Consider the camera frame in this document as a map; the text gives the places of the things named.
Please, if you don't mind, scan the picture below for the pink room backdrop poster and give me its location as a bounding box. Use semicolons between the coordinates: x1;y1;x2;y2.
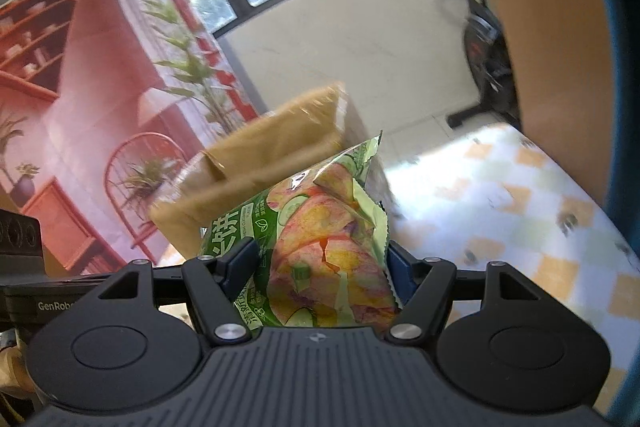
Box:
1;0;257;274

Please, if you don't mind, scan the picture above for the wooden headboard panel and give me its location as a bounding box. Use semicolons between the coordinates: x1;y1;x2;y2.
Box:
494;0;613;202

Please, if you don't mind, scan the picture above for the checkered floral tablecloth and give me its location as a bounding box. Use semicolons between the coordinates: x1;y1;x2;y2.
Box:
385;124;639;413

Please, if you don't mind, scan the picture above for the black exercise bike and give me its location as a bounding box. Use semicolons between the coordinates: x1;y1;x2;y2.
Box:
446;0;521;129

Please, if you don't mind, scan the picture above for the green chips snack bag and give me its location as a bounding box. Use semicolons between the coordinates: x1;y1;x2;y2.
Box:
201;138;401;329

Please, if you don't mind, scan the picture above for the brown cardboard box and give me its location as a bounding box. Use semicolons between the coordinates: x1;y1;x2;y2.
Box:
149;82;374;259

